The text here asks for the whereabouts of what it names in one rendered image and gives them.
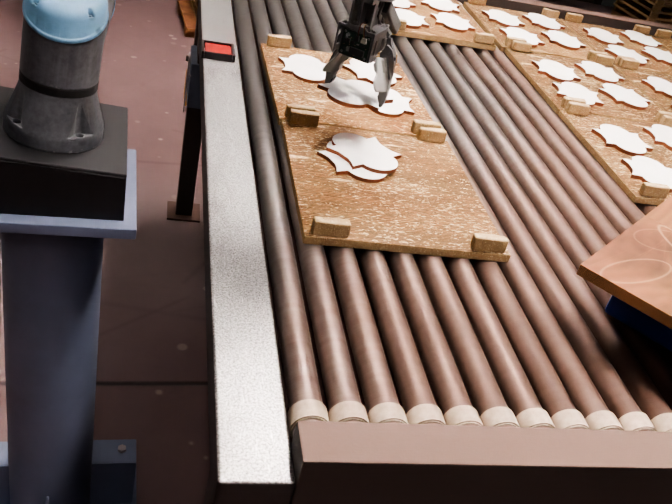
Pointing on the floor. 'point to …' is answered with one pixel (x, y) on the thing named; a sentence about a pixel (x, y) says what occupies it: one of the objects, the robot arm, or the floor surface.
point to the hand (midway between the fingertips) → (355, 92)
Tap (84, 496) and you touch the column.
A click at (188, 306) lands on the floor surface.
